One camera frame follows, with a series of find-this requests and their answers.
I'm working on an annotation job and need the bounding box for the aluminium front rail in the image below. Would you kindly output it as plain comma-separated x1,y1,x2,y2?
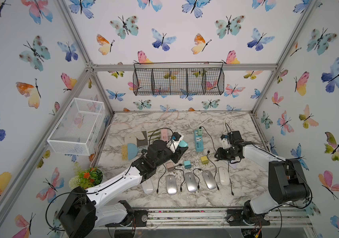
95,207,313,229

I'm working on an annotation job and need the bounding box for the yellow green charger plug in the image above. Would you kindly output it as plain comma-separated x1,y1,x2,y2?
200,156,210,165

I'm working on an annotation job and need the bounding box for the white wireless mouse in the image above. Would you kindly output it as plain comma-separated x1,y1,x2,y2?
141,179,154,194

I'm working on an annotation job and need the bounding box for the pink power strip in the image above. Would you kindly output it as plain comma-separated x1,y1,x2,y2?
160,129,169,142

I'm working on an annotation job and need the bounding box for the black cable teal strip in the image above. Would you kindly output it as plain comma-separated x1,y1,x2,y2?
227,161,235,197

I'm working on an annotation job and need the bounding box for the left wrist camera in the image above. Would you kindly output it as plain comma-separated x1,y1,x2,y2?
167,132,184,153

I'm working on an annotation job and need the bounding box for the black cable lavender mouse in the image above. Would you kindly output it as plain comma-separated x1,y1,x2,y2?
201,126,221,154

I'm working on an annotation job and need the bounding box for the teal power strip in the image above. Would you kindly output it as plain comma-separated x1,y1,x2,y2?
194,129,204,153

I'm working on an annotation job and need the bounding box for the black charging cable silver mouse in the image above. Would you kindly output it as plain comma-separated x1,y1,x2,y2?
174,163,185,192

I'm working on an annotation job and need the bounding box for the blue round object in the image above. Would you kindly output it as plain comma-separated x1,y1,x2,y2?
121,143,138,160

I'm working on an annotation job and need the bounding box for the white mesh wall basket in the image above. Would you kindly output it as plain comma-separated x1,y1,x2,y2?
47,98,105,156

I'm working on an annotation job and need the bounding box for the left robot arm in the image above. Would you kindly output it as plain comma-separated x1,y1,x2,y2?
58,140,188,238

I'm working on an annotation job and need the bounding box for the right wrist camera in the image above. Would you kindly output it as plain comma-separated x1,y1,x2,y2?
220,134,231,149

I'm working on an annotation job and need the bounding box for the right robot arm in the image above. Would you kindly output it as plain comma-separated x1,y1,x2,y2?
215,131,312,225

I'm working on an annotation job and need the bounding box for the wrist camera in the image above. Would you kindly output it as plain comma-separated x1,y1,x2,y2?
220,134,231,149
167,132,184,153

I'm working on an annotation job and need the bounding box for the black charging cable white mouse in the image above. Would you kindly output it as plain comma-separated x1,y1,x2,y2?
156,162,167,194

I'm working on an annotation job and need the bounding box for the black wire wall basket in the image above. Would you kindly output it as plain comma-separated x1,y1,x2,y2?
129,62,225,96

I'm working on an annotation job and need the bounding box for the teal charger plug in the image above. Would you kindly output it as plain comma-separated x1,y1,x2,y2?
183,160,192,169

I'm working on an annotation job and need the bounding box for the artificial potted plant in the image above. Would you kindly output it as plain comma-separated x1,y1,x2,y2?
69,162,103,189

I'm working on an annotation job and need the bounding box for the white power cord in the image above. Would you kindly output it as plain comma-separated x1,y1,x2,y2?
185,111,276,162

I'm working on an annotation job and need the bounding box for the pink charger plug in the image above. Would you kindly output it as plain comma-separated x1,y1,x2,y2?
166,162,175,172

